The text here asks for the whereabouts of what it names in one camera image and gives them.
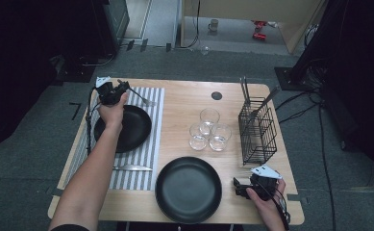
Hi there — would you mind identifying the grey mug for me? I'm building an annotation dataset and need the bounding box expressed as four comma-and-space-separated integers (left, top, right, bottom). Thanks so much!
208, 18, 220, 33

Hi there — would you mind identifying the clear drinking glass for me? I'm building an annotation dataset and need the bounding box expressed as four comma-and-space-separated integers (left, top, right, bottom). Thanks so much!
209, 123, 233, 152
188, 123, 212, 152
199, 108, 221, 137

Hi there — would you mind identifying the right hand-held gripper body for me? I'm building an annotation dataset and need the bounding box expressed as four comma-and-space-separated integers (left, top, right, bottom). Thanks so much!
238, 164, 284, 202

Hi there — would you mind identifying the left hand-held gripper cable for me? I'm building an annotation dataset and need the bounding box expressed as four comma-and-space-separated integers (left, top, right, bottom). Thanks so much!
85, 86, 101, 157

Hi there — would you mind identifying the silver table knife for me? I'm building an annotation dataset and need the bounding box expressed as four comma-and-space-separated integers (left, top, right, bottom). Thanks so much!
112, 164, 154, 172

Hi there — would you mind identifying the silver fork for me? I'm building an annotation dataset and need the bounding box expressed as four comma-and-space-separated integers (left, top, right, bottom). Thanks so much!
128, 87, 158, 108

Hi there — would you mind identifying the right hand-held gripper cable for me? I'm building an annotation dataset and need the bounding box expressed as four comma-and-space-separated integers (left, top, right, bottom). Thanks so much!
258, 179, 292, 231

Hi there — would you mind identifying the grey white striped placemat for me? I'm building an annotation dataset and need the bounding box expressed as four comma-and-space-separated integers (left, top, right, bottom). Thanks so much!
62, 85, 165, 192

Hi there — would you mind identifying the black hanging cable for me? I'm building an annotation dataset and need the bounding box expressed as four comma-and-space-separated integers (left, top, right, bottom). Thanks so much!
179, 0, 202, 49

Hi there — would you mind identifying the hand-held gripper cable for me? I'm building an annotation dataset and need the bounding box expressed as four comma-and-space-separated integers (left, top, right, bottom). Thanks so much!
85, 86, 101, 157
258, 179, 292, 231

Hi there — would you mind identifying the person's dark sleeve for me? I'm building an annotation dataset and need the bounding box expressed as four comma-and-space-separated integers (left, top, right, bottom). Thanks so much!
49, 223, 91, 231

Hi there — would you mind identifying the light wooden cabinet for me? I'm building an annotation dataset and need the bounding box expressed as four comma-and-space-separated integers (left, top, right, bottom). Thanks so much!
179, 0, 328, 56

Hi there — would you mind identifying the silver metal utensil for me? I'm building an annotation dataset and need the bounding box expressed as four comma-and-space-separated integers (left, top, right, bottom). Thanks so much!
250, 86, 281, 121

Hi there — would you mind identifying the person's right hand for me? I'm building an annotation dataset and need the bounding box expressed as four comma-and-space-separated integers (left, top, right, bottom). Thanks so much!
245, 179, 288, 225

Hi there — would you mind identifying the black floor cable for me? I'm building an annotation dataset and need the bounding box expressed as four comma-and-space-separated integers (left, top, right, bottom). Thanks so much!
317, 105, 337, 231
279, 102, 320, 124
275, 90, 320, 112

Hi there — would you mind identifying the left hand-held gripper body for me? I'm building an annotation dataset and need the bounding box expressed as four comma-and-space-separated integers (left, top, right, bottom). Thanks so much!
95, 76, 128, 107

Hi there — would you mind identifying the black stand base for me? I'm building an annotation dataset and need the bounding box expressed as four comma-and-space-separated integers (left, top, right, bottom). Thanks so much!
274, 65, 308, 92

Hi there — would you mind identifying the dark cabinet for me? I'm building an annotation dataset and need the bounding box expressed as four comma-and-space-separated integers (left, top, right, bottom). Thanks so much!
91, 0, 131, 61

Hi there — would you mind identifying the person's left hand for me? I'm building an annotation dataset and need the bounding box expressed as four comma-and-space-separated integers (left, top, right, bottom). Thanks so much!
96, 90, 130, 133

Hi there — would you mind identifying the metal chopstick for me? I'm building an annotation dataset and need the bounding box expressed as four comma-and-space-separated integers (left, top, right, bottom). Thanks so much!
239, 76, 247, 104
243, 76, 251, 104

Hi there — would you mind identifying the black round plate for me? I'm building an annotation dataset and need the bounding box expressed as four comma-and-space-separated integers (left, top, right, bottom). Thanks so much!
155, 156, 223, 225
93, 104, 153, 154

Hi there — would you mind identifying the black wire cutlery basket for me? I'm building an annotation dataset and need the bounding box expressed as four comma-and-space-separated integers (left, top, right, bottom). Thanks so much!
237, 95, 279, 167

